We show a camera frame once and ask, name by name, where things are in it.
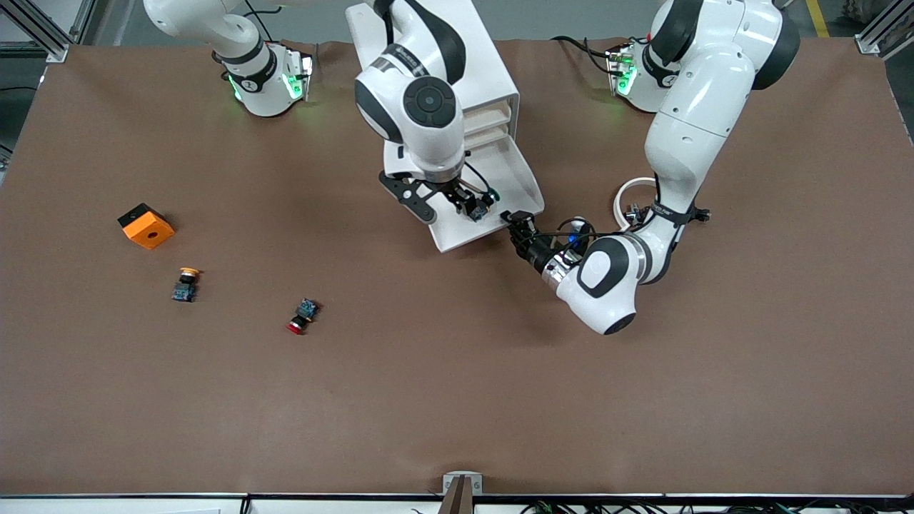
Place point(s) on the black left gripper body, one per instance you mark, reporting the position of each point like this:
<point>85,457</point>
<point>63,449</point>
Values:
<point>537,250</point>

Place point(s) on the green push button switch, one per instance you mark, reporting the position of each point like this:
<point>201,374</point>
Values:
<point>481,211</point>

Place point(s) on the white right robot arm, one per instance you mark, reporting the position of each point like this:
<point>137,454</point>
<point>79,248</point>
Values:
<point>428,103</point>

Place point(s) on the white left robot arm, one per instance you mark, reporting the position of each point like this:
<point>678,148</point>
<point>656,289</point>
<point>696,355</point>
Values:
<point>700,107</point>

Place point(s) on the small brown electrical component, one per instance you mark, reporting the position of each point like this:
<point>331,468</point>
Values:
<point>634,212</point>

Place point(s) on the brown paper table cover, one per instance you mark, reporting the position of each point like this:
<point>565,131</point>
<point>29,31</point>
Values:
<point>457,371</point>

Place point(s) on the small black electrical component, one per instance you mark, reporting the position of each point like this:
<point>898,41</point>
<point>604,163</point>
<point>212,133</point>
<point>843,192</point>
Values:
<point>703,213</point>

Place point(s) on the orange box with hole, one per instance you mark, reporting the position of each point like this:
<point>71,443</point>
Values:
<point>150,232</point>

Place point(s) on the red push button switch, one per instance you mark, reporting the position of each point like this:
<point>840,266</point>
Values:
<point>305,313</point>

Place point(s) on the yellow push button switch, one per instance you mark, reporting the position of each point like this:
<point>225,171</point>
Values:
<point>184,289</point>

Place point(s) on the grey metal bracket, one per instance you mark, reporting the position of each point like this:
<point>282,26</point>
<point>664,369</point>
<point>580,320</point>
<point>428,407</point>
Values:
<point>452,482</point>

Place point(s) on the aluminium frame profile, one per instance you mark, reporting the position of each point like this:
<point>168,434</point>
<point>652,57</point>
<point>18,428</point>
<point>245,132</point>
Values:
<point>878,39</point>
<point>50,44</point>

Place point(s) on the white table edge rail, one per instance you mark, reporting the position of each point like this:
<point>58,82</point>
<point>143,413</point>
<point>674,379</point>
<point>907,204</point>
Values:
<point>107,505</point>

